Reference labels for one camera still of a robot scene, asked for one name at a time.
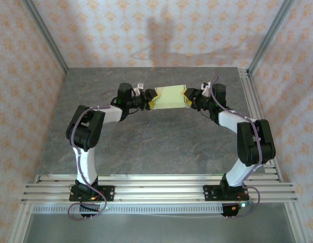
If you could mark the green paper box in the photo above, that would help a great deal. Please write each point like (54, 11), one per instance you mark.
(170, 97)

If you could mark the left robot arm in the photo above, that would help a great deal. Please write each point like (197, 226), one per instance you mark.
(85, 162)

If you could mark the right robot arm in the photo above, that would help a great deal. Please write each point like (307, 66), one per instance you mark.
(237, 174)

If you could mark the black controller board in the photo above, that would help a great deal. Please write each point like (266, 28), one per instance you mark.
(232, 208)

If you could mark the aluminium side rail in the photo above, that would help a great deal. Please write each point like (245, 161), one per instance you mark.
(250, 101)

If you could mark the aluminium frame post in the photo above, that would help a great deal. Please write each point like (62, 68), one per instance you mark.
(270, 33)
(46, 35)

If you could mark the aluminium mounting rail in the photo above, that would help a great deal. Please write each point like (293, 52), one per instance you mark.
(159, 192)

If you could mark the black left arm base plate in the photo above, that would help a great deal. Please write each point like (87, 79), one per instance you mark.
(108, 192)

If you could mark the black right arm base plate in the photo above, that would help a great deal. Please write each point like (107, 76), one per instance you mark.
(209, 192)

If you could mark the aluminium frame leg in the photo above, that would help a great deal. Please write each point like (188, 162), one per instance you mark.
(298, 227)
(19, 225)

